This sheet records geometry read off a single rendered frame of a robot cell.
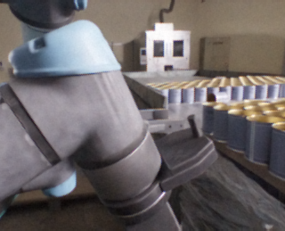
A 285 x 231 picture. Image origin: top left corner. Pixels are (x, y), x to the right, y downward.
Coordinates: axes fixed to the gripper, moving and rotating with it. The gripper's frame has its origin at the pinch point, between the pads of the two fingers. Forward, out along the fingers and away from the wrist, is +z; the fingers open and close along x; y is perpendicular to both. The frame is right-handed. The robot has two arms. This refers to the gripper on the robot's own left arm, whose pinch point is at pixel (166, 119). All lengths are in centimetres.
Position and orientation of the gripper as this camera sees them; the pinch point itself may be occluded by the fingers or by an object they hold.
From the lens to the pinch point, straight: 56.0
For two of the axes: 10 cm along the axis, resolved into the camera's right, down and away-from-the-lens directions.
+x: -1.5, -1.8, 9.7
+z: 9.9, -0.5, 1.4
